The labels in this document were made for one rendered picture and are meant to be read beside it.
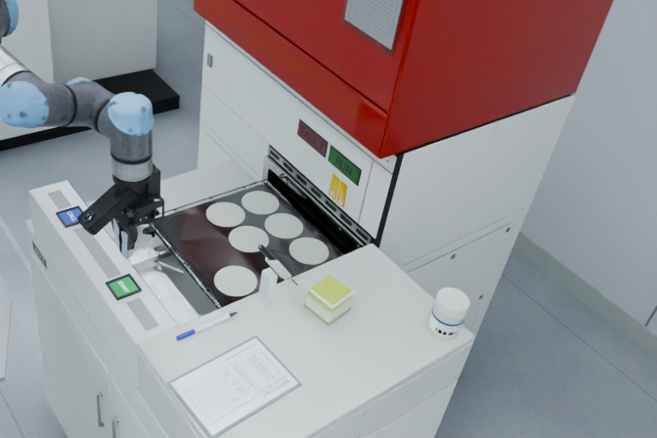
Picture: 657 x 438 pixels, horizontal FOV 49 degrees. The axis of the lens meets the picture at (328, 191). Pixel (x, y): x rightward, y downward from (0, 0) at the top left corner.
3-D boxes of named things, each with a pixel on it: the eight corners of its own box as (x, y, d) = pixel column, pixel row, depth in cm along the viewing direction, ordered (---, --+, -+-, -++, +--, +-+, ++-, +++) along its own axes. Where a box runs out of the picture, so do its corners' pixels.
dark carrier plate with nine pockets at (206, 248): (266, 184, 200) (266, 182, 200) (344, 259, 181) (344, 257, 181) (153, 221, 181) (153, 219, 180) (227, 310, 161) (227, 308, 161)
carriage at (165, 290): (134, 242, 180) (134, 234, 178) (211, 340, 159) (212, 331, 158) (104, 253, 175) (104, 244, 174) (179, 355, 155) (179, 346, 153)
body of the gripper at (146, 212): (164, 224, 144) (165, 175, 137) (124, 238, 139) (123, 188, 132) (146, 202, 148) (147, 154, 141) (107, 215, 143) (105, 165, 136)
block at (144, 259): (152, 255, 173) (152, 245, 171) (158, 264, 171) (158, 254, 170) (120, 266, 169) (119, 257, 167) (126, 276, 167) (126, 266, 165)
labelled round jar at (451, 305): (442, 313, 161) (453, 282, 156) (464, 333, 157) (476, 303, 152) (419, 325, 157) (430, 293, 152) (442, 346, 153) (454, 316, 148)
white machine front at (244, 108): (205, 124, 233) (213, 7, 209) (370, 281, 187) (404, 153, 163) (197, 126, 231) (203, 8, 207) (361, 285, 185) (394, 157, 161)
